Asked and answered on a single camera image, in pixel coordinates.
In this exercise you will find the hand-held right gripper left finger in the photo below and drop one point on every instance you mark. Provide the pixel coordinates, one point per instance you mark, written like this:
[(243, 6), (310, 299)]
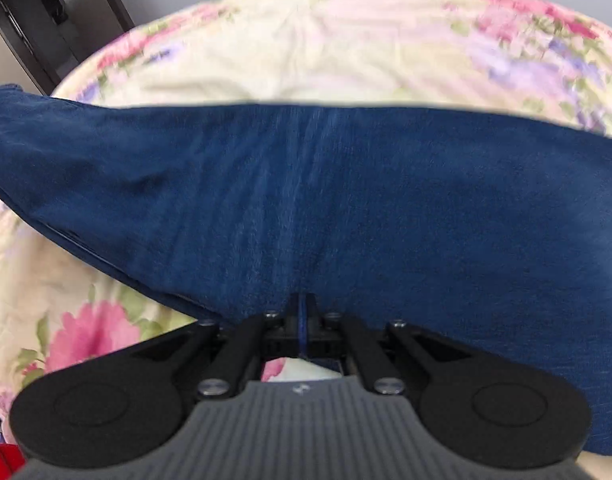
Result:
[(292, 317)]

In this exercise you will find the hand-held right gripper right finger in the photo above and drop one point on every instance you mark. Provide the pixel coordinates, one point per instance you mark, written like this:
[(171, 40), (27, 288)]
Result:
[(313, 317)]

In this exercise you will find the blue denim pants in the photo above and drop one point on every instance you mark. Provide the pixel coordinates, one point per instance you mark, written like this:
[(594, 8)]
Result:
[(336, 200)]

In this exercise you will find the floral bed blanket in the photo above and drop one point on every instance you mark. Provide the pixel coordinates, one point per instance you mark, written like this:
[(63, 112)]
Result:
[(361, 45)]

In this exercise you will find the red clothing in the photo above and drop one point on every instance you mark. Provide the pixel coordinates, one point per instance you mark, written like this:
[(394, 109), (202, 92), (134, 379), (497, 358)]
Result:
[(1, 462)]

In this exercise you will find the beige wardrobe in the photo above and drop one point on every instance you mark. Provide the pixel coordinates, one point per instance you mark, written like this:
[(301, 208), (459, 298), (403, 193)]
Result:
[(1, 60)]

